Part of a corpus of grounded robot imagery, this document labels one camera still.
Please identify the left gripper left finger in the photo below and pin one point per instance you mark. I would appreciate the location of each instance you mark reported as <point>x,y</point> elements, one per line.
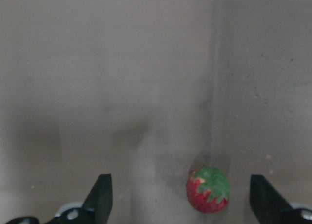
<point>95,209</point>

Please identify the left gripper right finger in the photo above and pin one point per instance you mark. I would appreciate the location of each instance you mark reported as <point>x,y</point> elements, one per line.
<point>270,207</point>

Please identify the strawberry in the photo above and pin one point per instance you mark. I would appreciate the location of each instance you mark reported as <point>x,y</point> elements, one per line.
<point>208,190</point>

